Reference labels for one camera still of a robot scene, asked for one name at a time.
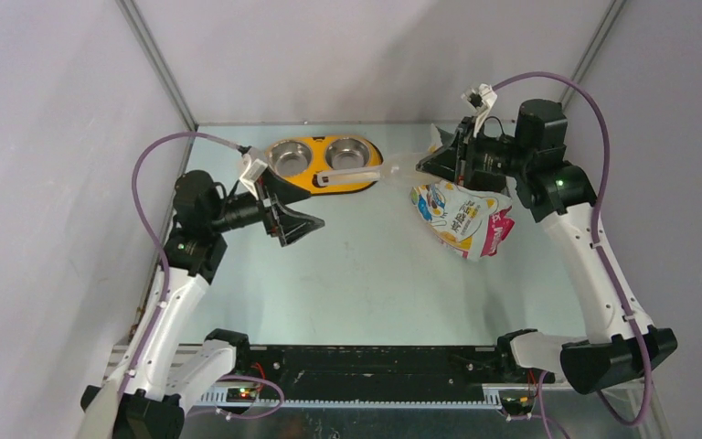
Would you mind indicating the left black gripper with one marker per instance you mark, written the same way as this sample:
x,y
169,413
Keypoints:
x,y
288,224

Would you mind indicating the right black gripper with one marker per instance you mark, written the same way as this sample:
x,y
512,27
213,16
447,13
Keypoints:
x,y
456,158

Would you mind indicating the clear plastic scoop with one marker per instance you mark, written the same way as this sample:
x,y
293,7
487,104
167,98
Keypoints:
x,y
398,170

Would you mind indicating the yellow double pet bowl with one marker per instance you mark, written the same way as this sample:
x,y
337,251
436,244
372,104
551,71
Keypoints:
x,y
299,159

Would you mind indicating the pet food bag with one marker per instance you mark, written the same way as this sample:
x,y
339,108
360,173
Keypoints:
x,y
472,224

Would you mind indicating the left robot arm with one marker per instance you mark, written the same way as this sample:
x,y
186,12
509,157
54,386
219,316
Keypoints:
x,y
175,291

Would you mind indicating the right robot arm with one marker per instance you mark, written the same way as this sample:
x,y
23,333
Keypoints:
x,y
575,254

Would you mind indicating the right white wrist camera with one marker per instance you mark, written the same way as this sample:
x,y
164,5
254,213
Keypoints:
x,y
481,99

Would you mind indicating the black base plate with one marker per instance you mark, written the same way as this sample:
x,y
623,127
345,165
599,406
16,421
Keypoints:
x,y
386,374

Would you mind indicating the aluminium frame rail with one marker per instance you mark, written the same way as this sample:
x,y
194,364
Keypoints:
x,y
259,392

